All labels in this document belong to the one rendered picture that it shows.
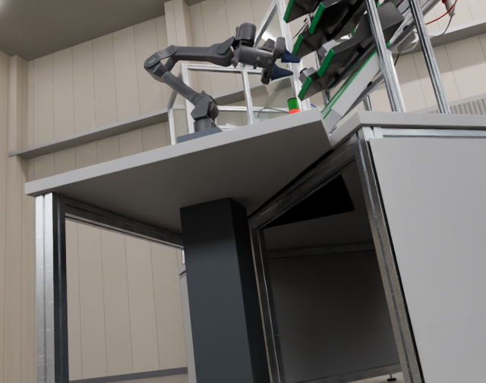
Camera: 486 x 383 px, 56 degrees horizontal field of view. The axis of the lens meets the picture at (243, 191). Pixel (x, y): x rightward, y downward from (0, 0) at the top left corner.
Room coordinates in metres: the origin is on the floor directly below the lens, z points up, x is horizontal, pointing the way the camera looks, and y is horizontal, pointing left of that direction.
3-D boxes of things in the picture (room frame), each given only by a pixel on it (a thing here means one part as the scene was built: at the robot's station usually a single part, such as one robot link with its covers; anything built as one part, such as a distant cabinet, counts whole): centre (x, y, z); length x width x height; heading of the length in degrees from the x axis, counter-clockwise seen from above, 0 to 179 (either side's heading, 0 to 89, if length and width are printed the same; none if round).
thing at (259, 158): (1.34, 0.05, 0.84); 0.90 x 0.70 x 0.03; 164
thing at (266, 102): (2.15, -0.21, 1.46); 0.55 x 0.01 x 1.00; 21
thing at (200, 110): (1.35, 0.09, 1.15); 0.09 x 0.07 x 0.06; 167
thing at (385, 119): (1.80, -0.65, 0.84); 1.50 x 1.41 x 0.03; 21
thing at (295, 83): (1.88, -0.31, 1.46); 0.03 x 0.03 x 1.00; 21
